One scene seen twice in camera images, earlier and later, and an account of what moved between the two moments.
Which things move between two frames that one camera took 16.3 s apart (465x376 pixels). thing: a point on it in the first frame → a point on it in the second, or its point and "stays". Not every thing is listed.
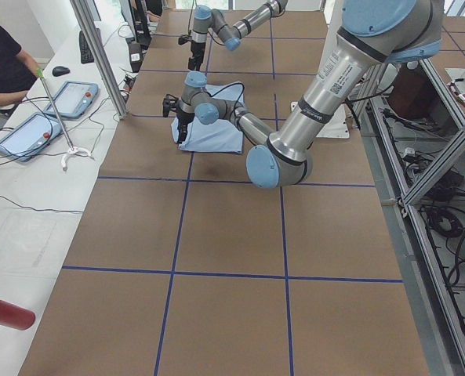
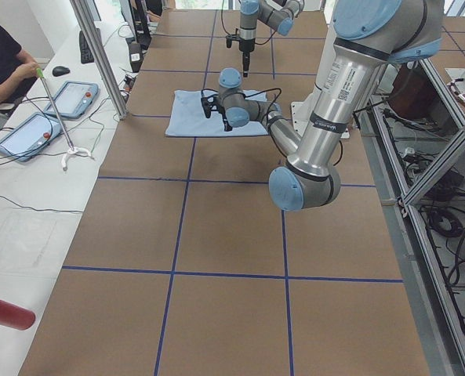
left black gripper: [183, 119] → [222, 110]
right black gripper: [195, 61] → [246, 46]
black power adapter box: [136, 55] stays
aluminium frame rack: [429, 153] stays
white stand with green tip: [73, 150] stays
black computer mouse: [59, 70] stays
